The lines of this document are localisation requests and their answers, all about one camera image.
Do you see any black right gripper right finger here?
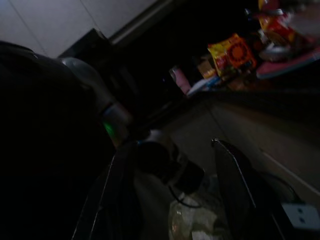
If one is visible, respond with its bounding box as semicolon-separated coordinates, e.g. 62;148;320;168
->
211;138;278;240

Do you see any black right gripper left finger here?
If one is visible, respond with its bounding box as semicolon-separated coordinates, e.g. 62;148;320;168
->
72;141;138;240

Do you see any clear plastic bag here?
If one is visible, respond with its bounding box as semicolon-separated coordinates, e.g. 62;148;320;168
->
168;197;226;240

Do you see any white power strip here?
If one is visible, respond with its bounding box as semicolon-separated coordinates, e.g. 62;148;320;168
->
281;202;320;231

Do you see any pink cup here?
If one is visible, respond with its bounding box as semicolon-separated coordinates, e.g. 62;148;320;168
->
169;66;192;96

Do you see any pink tray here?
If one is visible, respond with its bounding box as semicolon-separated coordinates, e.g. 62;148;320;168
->
256;47;320;80

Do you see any yellow snack packet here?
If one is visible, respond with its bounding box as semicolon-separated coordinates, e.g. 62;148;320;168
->
207;33;257;77

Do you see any red snack packet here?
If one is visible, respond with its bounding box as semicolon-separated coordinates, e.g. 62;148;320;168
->
258;12;296;43

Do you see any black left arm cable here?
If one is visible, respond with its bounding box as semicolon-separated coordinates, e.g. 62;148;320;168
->
167;184;201;208

